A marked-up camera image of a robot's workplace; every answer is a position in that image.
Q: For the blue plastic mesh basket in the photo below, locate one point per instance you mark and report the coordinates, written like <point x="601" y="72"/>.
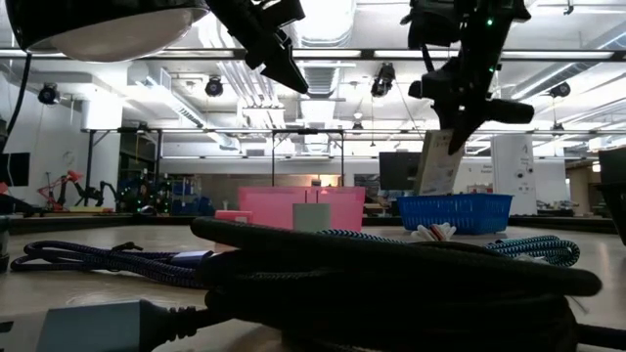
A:
<point x="455" y="212"/>

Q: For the red background robot arm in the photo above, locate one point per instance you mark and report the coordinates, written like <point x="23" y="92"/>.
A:
<point x="68" y="183"/>

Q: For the white pillar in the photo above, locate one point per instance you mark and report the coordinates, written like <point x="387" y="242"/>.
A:
<point x="513" y="171"/>

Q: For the dark wall screen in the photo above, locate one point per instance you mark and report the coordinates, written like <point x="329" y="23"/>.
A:
<point x="14" y="168"/>

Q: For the black ceiling spotlight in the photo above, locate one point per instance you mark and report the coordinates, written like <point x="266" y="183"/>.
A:
<point x="214" y="87"/>
<point x="384" y="80"/>
<point x="48" y="94"/>
<point x="560" y="90"/>

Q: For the pale teal USB wall charger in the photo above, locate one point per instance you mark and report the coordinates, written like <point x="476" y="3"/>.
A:
<point x="311" y="217"/>

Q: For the pink USB wall charger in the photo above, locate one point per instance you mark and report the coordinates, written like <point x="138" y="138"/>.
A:
<point x="234" y="215"/>

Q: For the dark background monitor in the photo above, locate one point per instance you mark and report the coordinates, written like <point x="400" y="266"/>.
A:
<point x="398" y="171"/>

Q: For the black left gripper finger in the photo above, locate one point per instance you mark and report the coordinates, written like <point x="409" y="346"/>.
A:
<point x="288" y="71"/>

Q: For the pink translucent plastic bin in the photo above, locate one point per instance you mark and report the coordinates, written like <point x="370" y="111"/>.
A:
<point x="274" y="205"/>

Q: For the black background metal frame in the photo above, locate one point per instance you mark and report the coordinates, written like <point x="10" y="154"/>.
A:
<point x="307" y="132"/>

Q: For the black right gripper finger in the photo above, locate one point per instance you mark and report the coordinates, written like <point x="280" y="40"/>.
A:
<point x="462" y="127"/>

